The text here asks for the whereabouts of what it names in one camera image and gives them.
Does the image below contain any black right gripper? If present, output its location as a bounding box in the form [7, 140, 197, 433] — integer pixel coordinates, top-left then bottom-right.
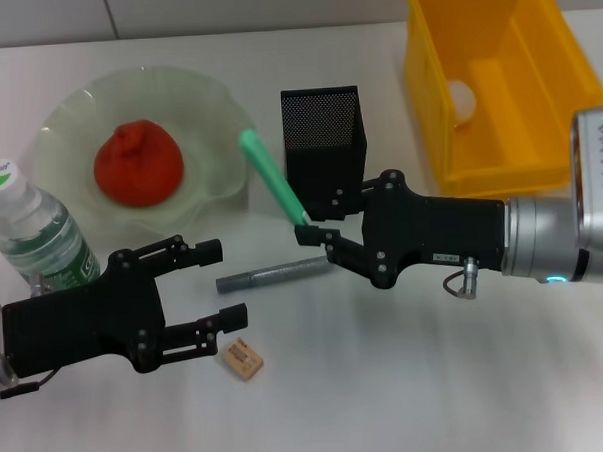
[291, 164, 510, 293]

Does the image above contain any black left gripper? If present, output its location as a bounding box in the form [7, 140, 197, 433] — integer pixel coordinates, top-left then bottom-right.
[0, 231, 252, 380]

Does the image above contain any mint green pen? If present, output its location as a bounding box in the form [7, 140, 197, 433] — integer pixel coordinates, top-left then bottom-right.
[238, 126, 311, 229]

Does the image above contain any orange fruit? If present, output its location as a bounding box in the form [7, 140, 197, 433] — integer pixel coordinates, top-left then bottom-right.
[91, 118, 187, 211]

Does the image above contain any white paper ball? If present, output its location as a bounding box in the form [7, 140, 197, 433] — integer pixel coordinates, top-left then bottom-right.
[447, 77, 478, 128]

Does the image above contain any clear green-label water bottle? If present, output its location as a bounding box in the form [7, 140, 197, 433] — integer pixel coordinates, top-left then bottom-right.
[0, 154, 103, 293]

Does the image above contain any grey marker pen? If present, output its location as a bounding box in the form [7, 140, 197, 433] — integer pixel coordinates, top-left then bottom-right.
[214, 256, 335, 295]

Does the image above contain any beige eraser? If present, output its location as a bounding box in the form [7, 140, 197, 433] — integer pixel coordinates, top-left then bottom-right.
[219, 336, 266, 385]

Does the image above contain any black mesh pen holder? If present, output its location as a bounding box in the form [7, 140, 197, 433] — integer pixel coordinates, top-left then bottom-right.
[280, 85, 371, 223]

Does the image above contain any pale green glass fruit plate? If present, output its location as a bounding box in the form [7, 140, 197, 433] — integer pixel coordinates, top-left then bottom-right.
[28, 61, 262, 252]

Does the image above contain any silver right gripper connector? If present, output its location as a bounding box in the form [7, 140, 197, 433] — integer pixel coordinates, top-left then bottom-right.
[455, 256, 482, 300]

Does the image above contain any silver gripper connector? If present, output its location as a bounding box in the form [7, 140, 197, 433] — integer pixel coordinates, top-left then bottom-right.
[27, 274, 53, 297]
[455, 256, 482, 300]

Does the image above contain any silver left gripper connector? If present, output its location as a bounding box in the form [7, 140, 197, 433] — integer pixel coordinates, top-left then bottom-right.
[27, 274, 53, 297]

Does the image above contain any yellow plastic bin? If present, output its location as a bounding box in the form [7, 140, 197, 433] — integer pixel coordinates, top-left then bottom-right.
[400, 0, 603, 200]

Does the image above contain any grey right gripper cable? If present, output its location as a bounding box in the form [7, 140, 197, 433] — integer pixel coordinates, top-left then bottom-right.
[443, 271, 466, 297]

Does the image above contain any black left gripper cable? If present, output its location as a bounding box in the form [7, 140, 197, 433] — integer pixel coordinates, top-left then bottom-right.
[0, 369, 58, 400]

